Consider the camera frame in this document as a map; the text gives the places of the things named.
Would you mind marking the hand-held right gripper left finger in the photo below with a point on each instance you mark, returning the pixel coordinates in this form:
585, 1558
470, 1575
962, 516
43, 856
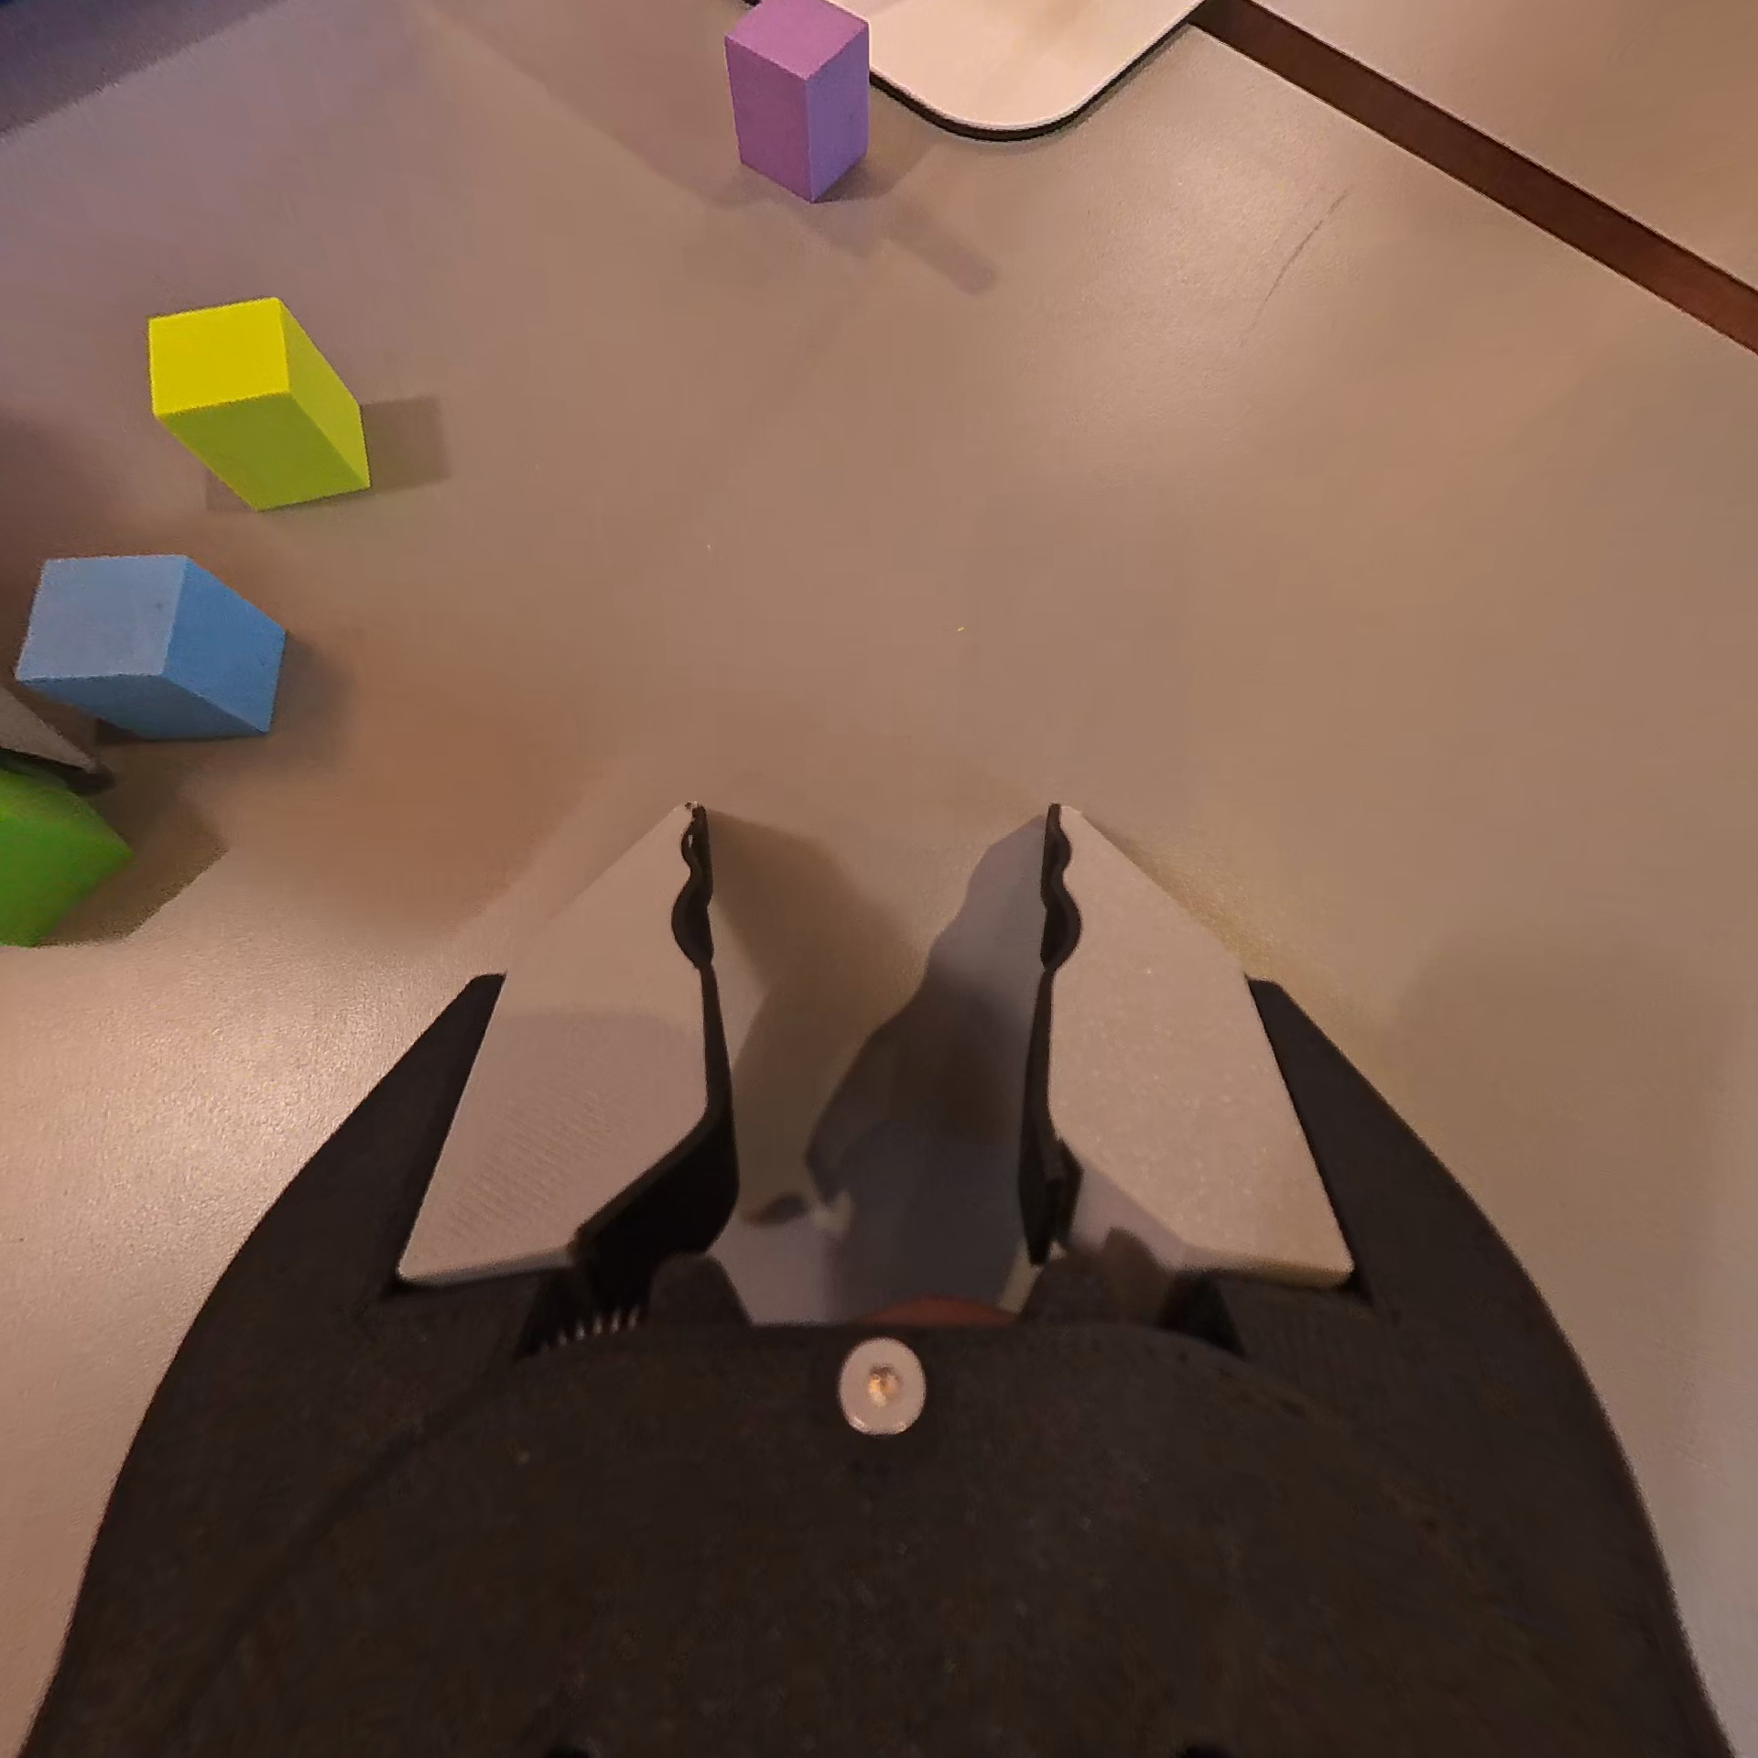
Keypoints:
577, 1099

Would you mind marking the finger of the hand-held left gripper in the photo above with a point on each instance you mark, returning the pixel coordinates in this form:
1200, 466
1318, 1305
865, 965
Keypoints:
43, 735

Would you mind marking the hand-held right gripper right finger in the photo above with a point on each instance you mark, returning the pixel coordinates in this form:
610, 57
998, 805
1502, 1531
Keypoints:
1182, 1099

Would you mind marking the green foam cube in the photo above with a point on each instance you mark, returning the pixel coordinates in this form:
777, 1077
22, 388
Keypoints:
49, 858

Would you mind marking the blue foam cube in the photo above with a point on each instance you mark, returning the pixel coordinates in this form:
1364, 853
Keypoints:
151, 646

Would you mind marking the yellow foam cube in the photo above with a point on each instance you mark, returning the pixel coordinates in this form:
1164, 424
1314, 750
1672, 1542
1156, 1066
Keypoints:
254, 399

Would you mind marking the purple foam cube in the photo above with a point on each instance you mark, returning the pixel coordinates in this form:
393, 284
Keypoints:
804, 95

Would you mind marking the white document stand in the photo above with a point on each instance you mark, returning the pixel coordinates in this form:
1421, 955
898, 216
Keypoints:
1016, 61

